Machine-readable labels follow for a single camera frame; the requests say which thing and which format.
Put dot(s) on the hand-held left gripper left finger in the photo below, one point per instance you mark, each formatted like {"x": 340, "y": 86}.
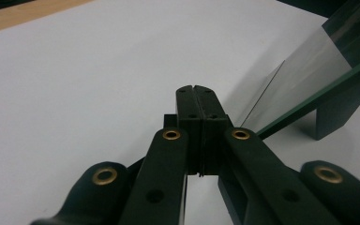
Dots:
{"x": 189, "y": 125}

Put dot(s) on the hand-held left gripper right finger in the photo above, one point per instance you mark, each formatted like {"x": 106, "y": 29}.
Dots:
{"x": 212, "y": 137}

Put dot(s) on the white paper sheet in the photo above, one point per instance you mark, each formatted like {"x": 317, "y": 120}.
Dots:
{"x": 75, "y": 81}

